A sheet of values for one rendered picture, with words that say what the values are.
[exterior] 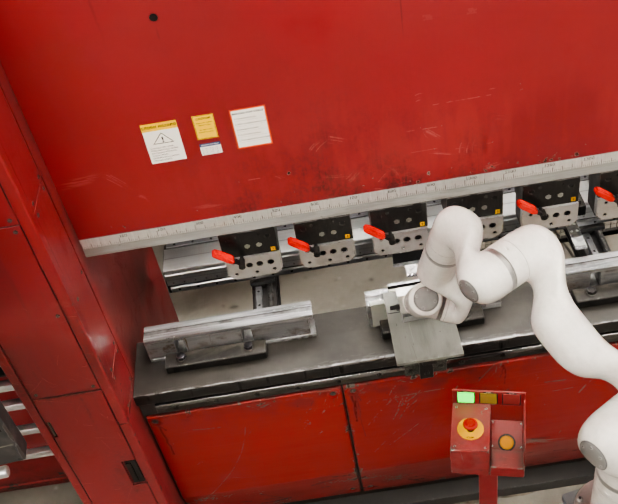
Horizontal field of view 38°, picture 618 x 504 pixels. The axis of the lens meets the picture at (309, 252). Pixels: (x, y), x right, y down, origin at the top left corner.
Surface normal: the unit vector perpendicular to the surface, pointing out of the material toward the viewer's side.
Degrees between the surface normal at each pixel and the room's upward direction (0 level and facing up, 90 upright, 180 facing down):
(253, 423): 90
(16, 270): 90
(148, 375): 0
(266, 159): 90
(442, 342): 0
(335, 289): 0
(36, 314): 90
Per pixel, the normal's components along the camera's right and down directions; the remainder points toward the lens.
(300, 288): -0.14, -0.71
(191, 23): 0.08, 0.68
